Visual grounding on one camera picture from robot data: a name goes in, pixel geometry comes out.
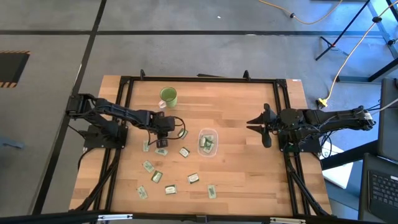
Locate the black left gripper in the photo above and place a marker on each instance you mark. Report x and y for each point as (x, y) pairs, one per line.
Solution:
(166, 124)

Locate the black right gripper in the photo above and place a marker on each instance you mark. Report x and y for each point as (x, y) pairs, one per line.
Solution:
(273, 123)

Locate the dark green bordered tea packet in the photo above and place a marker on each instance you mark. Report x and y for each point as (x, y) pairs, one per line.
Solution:
(193, 178)
(156, 177)
(183, 134)
(184, 152)
(171, 189)
(209, 143)

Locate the light green tea packet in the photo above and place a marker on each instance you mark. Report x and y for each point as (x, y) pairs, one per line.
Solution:
(211, 191)
(211, 137)
(146, 146)
(161, 152)
(207, 150)
(142, 192)
(148, 166)
(202, 141)

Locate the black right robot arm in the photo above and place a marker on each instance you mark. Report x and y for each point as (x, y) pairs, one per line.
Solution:
(335, 119)

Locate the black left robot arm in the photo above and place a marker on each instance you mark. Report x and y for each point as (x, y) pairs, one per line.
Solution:
(118, 110)

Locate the clear plastic container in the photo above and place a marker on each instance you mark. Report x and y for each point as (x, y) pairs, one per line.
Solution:
(214, 152)

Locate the white sheet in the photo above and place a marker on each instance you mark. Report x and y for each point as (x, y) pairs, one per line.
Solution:
(339, 174)

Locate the dark grey flat device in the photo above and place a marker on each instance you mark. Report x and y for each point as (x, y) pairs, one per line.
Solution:
(388, 124)

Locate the black floor stand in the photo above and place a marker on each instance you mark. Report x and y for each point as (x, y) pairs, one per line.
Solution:
(384, 70)

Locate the black keyboard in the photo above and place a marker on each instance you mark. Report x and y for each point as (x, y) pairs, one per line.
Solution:
(384, 186)

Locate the blue grey tape piece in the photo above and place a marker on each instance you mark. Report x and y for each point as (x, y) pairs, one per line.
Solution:
(12, 143)

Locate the black hazard-striped floor hatch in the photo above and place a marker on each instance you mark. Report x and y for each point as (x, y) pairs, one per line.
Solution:
(12, 67)

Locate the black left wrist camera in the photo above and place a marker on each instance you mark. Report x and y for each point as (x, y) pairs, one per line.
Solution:
(162, 143)

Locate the black aluminium table frame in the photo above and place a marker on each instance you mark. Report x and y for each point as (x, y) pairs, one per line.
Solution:
(202, 79)

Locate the black frame crossbar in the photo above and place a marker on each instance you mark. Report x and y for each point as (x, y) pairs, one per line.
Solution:
(174, 216)

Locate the silver bracket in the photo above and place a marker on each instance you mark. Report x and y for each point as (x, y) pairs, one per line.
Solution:
(287, 220)
(115, 216)

